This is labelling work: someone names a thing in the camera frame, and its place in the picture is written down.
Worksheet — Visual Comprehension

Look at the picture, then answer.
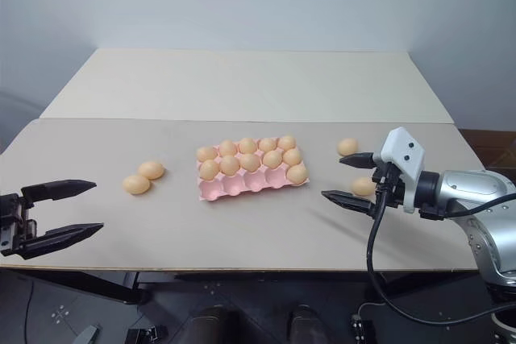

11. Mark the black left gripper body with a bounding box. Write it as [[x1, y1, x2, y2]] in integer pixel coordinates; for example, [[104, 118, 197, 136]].
[[0, 193, 40, 256]]

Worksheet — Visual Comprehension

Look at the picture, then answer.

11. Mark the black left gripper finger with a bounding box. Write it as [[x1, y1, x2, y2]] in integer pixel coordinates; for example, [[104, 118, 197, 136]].
[[21, 178, 98, 209], [15, 222, 106, 261]]

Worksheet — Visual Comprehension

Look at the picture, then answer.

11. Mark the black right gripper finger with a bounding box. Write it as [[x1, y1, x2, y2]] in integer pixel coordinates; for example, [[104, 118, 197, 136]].
[[339, 151, 377, 169], [320, 189, 378, 217]]

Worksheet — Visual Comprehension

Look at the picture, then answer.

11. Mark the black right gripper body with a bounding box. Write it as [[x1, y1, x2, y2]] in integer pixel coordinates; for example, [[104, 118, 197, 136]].
[[371, 160, 406, 210]]

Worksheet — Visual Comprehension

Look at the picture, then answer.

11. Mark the pink egg tray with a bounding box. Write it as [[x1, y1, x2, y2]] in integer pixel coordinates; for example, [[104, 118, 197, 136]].
[[196, 140, 311, 203]]

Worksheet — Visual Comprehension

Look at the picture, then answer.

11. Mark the grey metal piece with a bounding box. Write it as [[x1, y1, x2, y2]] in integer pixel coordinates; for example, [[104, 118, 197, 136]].
[[70, 324, 101, 344]]

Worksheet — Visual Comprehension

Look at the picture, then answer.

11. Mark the black clamp fixture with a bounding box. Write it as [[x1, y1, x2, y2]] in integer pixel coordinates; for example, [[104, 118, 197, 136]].
[[125, 325, 169, 344]]

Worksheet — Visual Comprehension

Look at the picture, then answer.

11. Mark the small black device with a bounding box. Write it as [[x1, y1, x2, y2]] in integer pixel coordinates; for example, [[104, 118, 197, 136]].
[[349, 313, 374, 344]]

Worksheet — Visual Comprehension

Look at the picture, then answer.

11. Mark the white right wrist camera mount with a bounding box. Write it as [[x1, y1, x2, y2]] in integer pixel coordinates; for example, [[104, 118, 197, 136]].
[[372, 126, 427, 214]]

